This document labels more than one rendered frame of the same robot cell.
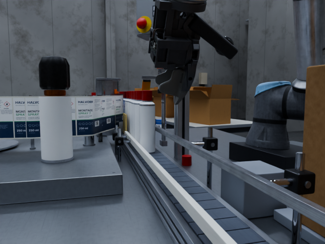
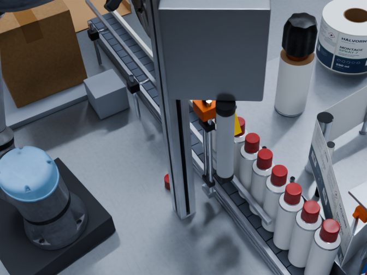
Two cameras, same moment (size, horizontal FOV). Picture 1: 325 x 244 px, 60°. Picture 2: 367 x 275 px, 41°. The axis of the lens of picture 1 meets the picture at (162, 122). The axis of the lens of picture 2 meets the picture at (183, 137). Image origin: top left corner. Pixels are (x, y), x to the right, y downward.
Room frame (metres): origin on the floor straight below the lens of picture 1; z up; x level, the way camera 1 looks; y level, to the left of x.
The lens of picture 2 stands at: (1.74, -0.20, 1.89)
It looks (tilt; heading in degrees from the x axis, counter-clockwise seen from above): 48 degrees down; 168
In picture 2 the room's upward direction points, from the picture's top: 5 degrees counter-clockwise
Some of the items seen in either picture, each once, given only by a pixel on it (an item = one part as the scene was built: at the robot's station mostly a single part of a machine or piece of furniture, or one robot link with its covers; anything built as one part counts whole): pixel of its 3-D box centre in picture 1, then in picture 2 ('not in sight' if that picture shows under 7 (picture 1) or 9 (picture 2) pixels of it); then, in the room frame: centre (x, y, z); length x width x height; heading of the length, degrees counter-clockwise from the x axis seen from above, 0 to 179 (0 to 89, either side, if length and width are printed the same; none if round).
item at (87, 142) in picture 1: (88, 120); (319, 144); (1.05, 0.28, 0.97); 0.05 x 0.05 x 0.19
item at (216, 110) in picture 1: (209, 103); not in sight; (2.82, -0.47, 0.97); 0.51 x 0.42 x 0.37; 120
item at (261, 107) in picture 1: (273, 100); (31, 181); (1.01, -0.40, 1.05); 0.13 x 0.12 x 0.14; 46
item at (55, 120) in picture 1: (55, 109); (295, 66); (0.82, 0.31, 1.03); 0.09 x 0.09 x 0.30
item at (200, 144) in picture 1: (201, 161); (141, 94); (0.66, -0.09, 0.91); 0.07 x 0.03 x 0.17; 104
